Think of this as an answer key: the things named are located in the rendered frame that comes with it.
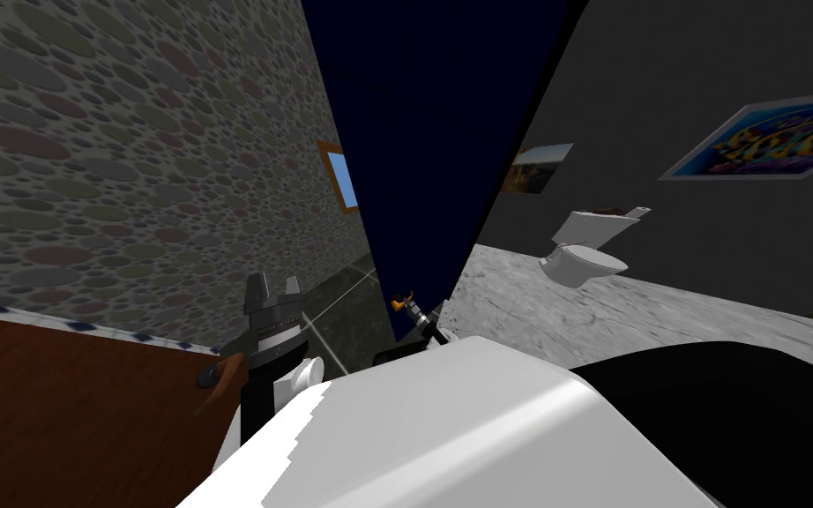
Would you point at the dark blue door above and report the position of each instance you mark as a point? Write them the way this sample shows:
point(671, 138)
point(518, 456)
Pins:
point(435, 141)

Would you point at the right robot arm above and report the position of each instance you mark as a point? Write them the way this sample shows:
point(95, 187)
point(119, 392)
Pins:
point(731, 423)

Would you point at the small landscape wall picture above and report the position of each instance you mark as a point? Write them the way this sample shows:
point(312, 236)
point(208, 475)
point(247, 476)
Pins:
point(535, 169)

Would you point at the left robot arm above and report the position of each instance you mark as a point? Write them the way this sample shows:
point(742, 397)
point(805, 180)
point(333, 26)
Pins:
point(265, 395)

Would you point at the large colourful wall picture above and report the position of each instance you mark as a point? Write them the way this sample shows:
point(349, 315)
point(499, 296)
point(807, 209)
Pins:
point(773, 144)

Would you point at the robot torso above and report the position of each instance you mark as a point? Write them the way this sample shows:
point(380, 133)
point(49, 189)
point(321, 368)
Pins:
point(449, 423)

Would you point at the brown wooden door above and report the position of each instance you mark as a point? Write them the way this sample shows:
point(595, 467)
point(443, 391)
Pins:
point(82, 416)

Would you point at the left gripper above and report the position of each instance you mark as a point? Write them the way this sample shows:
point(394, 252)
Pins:
point(276, 321)

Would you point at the orange framed window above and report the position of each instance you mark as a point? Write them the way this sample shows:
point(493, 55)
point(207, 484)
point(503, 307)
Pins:
point(345, 178)

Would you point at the white toilet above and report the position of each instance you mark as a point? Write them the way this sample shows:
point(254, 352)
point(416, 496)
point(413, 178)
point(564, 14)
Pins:
point(579, 257)

